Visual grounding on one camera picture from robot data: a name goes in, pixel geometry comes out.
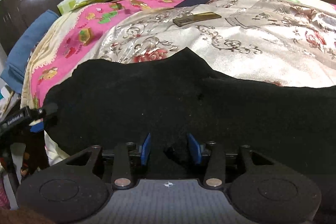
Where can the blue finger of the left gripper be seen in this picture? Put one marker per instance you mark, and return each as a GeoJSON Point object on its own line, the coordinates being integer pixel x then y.
{"type": "Point", "coordinates": [38, 127]}

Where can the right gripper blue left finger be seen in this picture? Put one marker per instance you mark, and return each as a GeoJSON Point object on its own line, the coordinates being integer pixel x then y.
{"type": "Point", "coordinates": [146, 147]}

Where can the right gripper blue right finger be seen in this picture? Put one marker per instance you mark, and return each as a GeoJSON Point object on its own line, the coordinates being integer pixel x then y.
{"type": "Point", "coordinates": [195, 149]}

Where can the black pants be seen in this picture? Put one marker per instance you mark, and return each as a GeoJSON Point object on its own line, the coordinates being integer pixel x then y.
{"type": "Point", "coordinates": [107, 103]}

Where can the blue cloth beside bed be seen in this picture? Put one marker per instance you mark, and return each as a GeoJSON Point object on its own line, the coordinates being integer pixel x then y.
{"type": "Point", "coordinates": [15, 68]}

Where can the pink floral bed sheet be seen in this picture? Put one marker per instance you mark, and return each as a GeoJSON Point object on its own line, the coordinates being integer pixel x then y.
{"type": "Point", "coordinates": [71, 39]}

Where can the olive flat case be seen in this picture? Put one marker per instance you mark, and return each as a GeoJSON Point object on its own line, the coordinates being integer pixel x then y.
{"type": "Point", "coordinates": [185, 20]}

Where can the floral satin quilt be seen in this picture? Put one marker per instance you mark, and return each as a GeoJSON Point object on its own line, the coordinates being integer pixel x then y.
{"type": "Point", "coordinates": [284, 42]}

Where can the dark blue flat booklet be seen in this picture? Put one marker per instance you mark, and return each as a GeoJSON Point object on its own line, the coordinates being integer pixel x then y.
{"type": "Point", "coordinates": [190, 3]}

